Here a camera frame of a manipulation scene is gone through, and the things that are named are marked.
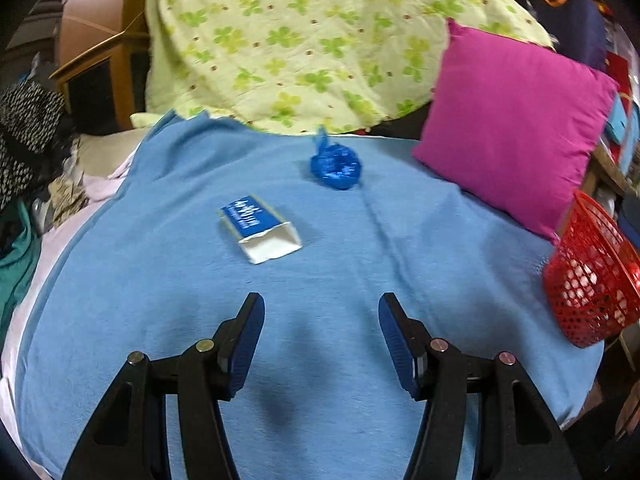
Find cream mattress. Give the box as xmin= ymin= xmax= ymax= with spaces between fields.
xmin=75 ymin=127 xmax=151 ymax=181

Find wooden bench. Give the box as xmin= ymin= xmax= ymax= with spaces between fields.
xmin=582 ymin=145 xmax=631 ymax=201

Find blue white paper box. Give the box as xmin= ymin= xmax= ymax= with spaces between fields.
xmin=216 ymin=192 xmax=303 ymax=266

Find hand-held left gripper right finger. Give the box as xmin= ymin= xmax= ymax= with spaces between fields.
xmin=377 ymin=292 xmax=583 ymax=480

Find pink pillow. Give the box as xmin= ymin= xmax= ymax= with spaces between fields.
xmin=411 ymin=17 xmax=621 ymax=246

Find blue cardboard box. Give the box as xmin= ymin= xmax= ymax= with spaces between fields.
xmin=602 ymin=95 xmax=640 ymax=171

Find blue fleece blanket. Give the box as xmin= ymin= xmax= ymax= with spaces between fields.
xmin=15 ymin=110 xmax=606 ymax=480

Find white bed sheet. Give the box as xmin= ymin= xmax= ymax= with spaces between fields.
xmin=0 ymin=160 xmax=136 ymax=480

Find red plastic mesh basket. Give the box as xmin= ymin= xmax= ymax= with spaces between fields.
xmin=542 ymin=189 xmax=640 ymax=350

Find beige patterned cloth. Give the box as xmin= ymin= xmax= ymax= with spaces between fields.
xmin=47 ymin=175 xmax=91 ymax=228

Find teal cloth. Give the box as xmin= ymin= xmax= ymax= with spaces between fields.
xmin=0 ymin=200 xmax=43 ymax=341

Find green floral quilt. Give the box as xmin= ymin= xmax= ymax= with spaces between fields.
xmin=131 ymin=0 xmax=556 ymax=136

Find blue knotted plastic bag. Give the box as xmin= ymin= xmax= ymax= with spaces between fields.
xmin=307 ymin=125 xmax=362 ymax=192

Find black white dotted cloth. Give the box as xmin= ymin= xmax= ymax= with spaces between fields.
xmin=0 ymin=80 xmax=68 ymax=211

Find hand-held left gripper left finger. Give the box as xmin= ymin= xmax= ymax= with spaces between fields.
xmin=62 ymin=292 xmax=266 ymax=480

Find navy bag orange handles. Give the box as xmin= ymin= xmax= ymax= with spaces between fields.
xmin=537 ymin=0 xmax=608 ymax=73

